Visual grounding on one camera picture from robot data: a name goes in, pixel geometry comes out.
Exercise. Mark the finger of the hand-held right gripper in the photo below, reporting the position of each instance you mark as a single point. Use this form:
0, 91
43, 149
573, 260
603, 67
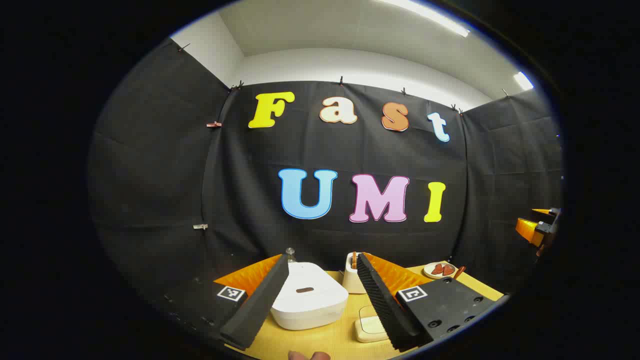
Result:
527, 231
545, 214

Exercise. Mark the pink clothes peg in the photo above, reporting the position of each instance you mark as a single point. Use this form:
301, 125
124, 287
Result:
214, 124

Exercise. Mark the white round plate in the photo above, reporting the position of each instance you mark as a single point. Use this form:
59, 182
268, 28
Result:
430, 272

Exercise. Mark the red meat slice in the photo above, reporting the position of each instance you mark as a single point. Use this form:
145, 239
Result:
448, 270
437, 269

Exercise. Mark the white rice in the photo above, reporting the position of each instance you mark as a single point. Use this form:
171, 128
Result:
370, 327

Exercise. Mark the long ceiling light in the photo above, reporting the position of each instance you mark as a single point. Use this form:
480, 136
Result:
430, 15

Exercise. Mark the black backdrop cloth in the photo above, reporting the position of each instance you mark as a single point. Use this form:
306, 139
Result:
200, 175

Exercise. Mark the white toaster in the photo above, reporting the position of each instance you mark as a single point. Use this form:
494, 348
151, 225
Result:
350, 282

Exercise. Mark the brown wooden spoon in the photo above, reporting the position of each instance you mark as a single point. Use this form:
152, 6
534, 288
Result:
459, 273

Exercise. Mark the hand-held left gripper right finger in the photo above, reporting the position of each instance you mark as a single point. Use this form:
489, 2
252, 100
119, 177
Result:
385, 305

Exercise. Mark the small clear glass bottle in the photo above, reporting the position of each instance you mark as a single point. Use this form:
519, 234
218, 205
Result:
290, 255

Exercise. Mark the clear glass dish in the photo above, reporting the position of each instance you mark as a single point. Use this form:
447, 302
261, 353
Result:
367, 311

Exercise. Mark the white rice cooker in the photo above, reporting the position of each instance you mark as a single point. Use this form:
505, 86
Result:
310, 305

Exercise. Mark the toasted bread slice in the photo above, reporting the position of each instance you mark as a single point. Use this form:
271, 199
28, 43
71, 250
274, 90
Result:
354, 260

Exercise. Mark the short ceiling light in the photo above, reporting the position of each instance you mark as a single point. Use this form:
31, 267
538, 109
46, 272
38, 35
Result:
523, 80

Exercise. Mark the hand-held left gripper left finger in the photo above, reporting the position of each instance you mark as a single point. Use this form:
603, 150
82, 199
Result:
260, 305

